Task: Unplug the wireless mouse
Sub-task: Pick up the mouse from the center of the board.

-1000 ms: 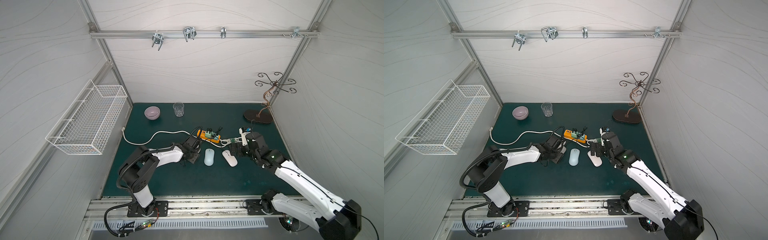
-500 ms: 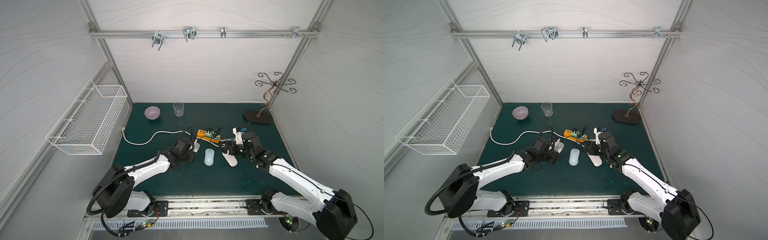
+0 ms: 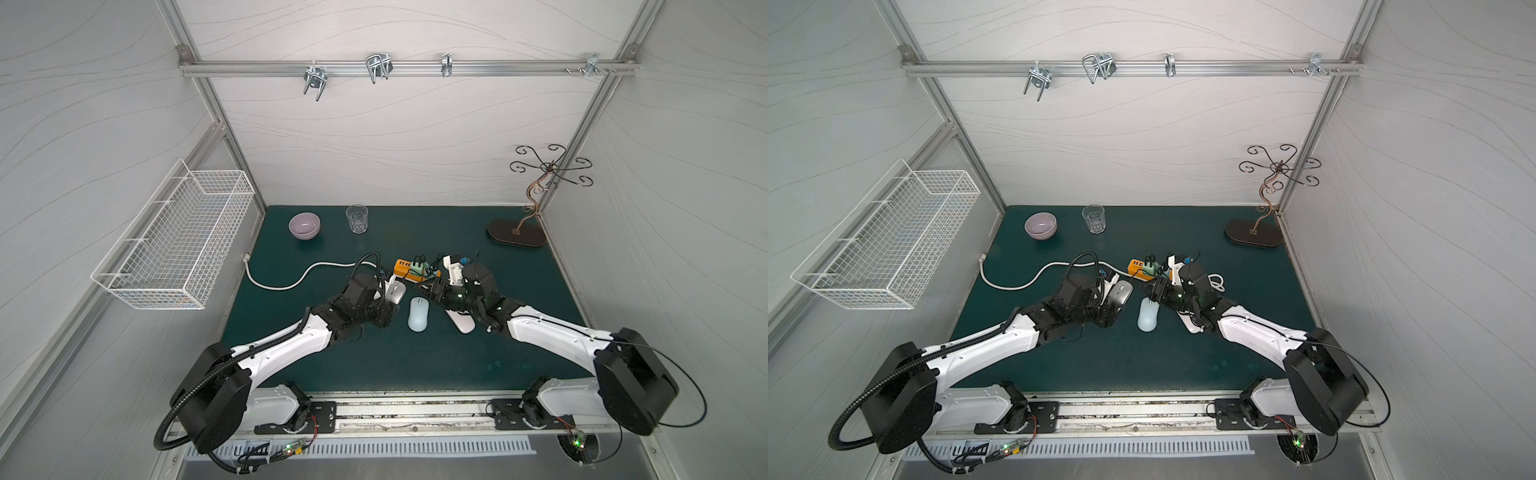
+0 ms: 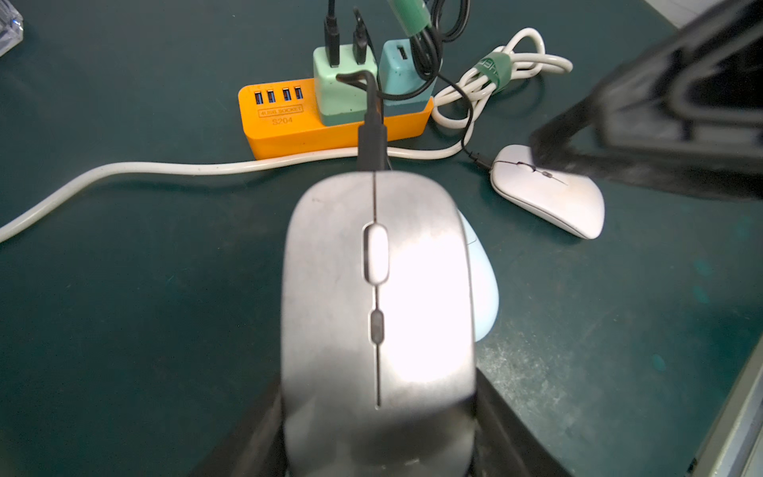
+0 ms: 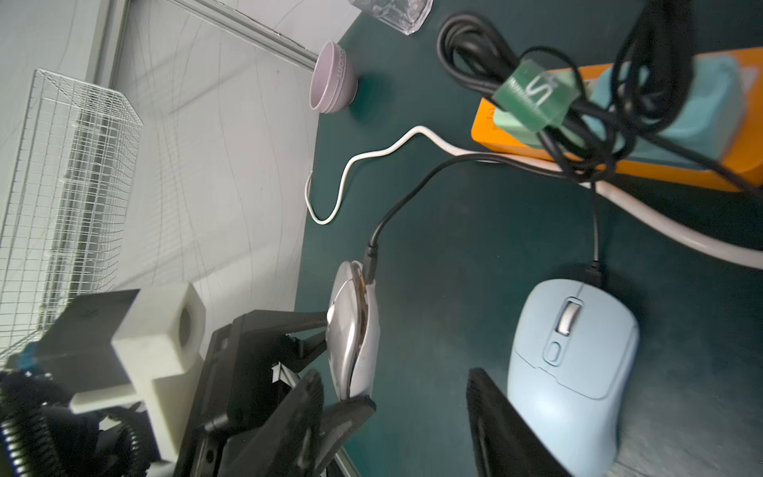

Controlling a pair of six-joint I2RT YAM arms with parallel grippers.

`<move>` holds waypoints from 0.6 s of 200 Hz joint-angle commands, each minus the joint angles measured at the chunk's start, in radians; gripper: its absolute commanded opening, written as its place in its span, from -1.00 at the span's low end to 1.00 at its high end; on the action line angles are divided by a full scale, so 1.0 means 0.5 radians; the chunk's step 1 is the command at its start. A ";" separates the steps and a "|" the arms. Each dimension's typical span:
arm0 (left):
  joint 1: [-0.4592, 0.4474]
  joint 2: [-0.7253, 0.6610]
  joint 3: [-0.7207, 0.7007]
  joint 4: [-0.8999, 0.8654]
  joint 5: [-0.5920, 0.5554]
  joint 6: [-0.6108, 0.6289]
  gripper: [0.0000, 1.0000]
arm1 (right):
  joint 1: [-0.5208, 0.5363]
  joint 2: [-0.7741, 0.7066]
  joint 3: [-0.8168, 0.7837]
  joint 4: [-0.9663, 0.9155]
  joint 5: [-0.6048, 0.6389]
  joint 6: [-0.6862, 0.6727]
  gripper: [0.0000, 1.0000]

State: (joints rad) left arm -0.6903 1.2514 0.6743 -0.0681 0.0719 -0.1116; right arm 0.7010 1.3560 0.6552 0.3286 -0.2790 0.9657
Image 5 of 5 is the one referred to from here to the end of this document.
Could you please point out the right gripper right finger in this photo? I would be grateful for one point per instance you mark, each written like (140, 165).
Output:
(503, 443)

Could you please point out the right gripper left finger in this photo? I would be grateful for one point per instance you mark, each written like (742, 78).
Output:
(287, 444)

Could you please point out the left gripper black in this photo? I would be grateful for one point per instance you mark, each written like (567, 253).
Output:
(235, 392)

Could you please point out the silver wireless mouse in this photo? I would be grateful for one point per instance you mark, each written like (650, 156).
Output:
(353, 333)

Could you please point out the light blue wireless mouse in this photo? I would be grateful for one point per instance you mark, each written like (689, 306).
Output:
(573, 352)

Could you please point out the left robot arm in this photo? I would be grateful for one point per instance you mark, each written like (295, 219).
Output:
(43, 437)

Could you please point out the pink bowl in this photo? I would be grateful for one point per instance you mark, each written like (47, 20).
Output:
(334, 82)

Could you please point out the clear glass cup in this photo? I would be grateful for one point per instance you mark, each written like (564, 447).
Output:
(406, 16)

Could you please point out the orange power strip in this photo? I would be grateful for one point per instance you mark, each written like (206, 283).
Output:
(743, 158)

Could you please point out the mint green charger plug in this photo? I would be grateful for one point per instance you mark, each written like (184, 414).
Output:
(707, 124)

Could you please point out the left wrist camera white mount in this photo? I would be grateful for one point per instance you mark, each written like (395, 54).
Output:
(121, 347)

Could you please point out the white wire basket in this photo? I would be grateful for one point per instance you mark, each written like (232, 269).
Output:
(63, 223)

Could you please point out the green velcro cable tie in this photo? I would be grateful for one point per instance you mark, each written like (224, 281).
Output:
(537, 98)

